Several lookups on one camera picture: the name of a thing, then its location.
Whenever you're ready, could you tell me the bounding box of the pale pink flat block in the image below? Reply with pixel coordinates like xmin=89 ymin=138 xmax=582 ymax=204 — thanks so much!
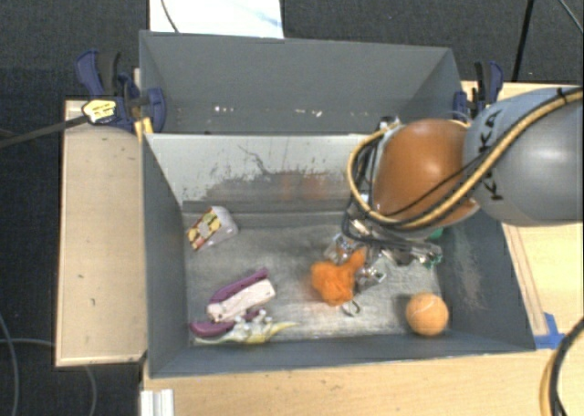
xmin=206 ymin=279 xmax=277 ymax=324

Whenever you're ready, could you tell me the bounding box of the purple curved plastic toy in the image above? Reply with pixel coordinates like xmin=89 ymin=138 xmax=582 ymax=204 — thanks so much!
xmin=190 ymin=267 xmax=271 ymax=338

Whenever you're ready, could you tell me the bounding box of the orange ball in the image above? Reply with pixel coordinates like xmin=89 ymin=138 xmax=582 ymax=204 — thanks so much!
xmin=404 ymin=292 xmax=451 ymax=338

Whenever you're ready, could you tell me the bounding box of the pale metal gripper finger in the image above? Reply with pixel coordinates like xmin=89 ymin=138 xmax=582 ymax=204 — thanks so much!
xmin=340 ymin=265 xmax=388 ymax=317
xmin=324 ymin=233 xmax=355 ymax=265

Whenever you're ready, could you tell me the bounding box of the toy sandwich wedge packet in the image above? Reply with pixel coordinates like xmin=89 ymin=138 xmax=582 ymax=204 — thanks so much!
xmin=185 ymin=205 xmax=240 ymax=253

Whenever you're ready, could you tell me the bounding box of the yellow and white toy dinosaur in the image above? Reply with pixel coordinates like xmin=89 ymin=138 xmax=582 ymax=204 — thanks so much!
xmin=193 ymin=308 xmax=300 ymax=346

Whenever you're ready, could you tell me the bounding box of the grey metal bin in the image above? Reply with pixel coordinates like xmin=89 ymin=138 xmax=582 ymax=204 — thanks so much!
xmin=138 ymin=29 xmax=537 ymax=379

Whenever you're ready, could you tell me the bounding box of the orange fluffy cloth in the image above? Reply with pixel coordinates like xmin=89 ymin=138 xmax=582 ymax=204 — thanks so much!
xmin=309 ymin=247 xmax=369 ymax=307

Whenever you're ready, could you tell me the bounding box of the pale wood flat board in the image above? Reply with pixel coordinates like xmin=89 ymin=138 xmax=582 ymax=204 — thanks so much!
xmin=54 ymin=99 xmax=150 ymax=368

